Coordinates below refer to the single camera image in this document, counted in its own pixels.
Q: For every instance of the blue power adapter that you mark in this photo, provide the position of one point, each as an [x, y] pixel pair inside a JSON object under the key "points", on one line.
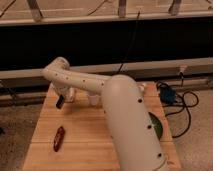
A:
{"points": [[167, 95]]}

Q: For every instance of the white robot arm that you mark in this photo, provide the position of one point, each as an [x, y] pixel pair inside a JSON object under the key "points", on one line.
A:
{"points": [[136, 143]]}

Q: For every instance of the green round object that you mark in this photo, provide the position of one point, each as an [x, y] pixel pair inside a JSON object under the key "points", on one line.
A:
{"points": [[157, 125]]}

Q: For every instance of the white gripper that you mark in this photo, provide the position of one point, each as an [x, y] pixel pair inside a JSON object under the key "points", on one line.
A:
{"points": [[63, 93]]}

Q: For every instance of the white cup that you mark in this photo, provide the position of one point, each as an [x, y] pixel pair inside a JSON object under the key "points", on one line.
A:
{"points": [[94, 99]]}

